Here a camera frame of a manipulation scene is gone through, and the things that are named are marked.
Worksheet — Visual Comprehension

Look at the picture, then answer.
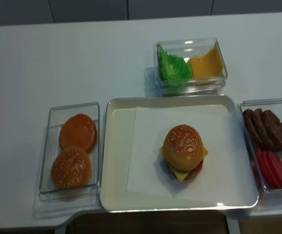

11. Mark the sesame bun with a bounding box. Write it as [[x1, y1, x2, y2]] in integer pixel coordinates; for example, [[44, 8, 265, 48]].
[[51, 146, 92, 190], [162, 124, 205, 172]]

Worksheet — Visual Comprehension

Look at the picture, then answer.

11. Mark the clear bun container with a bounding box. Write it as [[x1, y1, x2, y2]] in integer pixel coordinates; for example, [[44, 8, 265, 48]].
[[39, 102, 101, 200]]

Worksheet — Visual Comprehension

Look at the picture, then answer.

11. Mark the sesame top bun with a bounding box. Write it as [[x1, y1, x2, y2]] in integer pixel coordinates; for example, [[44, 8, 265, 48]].
[[162, 124, 205, 172]]

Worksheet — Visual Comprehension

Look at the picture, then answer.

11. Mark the white paper sheet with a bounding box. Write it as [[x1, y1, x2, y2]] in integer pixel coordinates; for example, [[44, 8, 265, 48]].
[[127, 105, 239, 203]]

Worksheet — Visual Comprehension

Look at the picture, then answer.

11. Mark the brown patty left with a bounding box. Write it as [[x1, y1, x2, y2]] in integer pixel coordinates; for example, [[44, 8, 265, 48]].
[[242, 109, 265, 149]]

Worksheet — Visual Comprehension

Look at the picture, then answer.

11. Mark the green lettuce leaf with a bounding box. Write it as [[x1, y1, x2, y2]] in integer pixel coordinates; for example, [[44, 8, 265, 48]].
[[157, 43, 193, 88]]

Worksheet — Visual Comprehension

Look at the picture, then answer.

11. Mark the white serving tray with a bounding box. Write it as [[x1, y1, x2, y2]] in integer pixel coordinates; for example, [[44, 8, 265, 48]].
[[101, 94, 259, 212]]

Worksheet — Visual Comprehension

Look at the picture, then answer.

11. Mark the clear patty tomato container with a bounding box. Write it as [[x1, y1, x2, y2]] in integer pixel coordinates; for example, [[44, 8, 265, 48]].
[[237, 98, 282, 198]]

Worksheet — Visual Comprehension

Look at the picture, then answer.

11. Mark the brown patty in burger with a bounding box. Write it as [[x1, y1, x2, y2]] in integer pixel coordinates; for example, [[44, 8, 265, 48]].
[[164, 161, 191, 182]]

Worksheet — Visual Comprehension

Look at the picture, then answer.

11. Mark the yellow cheese slice in container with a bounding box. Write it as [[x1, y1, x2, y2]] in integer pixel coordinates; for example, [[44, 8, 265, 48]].
[[188, 44, 223, 80]]

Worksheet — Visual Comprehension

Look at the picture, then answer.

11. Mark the yellow cheese slice on burger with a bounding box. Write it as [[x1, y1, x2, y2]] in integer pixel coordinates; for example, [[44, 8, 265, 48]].
[[159, 147, 203, 182]]

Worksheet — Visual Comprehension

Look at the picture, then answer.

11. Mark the clear lettuce cheese container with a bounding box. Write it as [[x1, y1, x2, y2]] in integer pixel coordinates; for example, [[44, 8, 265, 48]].
[[153, 38, 228, 96]]

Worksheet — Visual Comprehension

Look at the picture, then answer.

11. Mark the brown patty middle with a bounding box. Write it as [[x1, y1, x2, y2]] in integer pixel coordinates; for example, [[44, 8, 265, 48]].
[[252, 108, 277, 151]]

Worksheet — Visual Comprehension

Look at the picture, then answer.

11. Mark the red tomato slice right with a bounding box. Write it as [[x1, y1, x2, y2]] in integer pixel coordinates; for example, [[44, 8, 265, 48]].
[[266, 151, 282, 189]]

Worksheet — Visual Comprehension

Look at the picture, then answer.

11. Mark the red tomato slice in burger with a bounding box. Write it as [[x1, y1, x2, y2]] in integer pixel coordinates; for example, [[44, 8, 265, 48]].
[[193, 160, 203, 174]]

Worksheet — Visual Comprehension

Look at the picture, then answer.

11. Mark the brown patty right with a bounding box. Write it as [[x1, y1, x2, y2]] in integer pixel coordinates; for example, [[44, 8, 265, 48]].
[[262, 110, 282, 151]]

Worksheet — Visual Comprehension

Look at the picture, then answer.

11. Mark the red tomato slice left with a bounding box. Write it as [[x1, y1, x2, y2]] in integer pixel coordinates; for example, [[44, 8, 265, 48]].
[[255, 148, 265, 179]]

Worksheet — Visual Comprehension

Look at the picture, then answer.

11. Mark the sesame bun in container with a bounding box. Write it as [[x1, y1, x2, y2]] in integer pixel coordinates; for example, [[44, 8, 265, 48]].
[[51, 146, 92, 190]]

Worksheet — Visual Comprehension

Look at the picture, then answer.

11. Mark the plain smooth bun half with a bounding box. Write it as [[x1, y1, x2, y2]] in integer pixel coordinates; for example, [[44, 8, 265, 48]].
[[59, 114, 98, 153]]

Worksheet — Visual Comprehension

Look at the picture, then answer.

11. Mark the red tomato slice middle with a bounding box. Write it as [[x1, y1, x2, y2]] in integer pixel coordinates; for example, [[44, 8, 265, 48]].
[[262, 151, 281, 189]]

